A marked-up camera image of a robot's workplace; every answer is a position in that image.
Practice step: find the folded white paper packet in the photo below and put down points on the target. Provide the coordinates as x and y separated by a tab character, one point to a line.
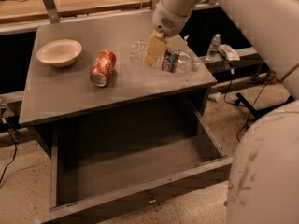
229	53

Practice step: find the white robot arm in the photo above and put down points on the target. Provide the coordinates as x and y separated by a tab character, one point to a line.
264	177

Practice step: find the white paper bowl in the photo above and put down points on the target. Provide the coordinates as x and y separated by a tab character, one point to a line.
60	53

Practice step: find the red soda can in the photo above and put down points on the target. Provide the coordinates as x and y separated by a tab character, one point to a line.
103	68

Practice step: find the clear plastic water bottle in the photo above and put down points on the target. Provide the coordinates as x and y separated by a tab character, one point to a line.
171	60

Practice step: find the black stand leg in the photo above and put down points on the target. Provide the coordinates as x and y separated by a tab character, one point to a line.
241	100

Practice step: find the grey cabinet counter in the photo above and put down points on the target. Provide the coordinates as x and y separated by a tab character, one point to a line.
58	93

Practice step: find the small background water bottle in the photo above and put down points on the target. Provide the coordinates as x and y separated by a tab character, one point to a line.
213	47

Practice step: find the open grey top drawer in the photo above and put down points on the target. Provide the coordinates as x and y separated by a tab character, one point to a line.
106	164

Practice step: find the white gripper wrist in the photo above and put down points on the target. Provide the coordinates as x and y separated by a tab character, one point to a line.
167	21

